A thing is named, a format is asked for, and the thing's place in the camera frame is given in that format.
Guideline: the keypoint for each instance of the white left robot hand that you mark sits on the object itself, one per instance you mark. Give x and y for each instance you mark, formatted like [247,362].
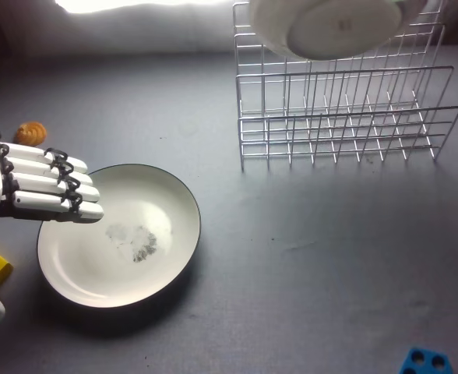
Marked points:
[30,183]

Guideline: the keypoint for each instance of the white plate with smudged print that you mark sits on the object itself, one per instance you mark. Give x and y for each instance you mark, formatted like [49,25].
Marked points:
[96,265]

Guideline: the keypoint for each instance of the white plate with script print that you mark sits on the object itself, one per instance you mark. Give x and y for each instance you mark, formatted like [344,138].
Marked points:
[330,31]

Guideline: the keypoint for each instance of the orange swirl toy pastry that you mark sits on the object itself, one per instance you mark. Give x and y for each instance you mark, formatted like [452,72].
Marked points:
[30,133]

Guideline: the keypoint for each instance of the white backdrop sheet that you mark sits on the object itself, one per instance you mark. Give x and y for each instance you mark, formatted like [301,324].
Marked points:
[135,35]

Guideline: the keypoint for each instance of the grey table cloth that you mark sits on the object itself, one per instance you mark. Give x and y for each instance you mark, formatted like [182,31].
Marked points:
[291,272]

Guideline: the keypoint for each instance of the blue block with holes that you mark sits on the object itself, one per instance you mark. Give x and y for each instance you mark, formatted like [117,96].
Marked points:
[427,364]

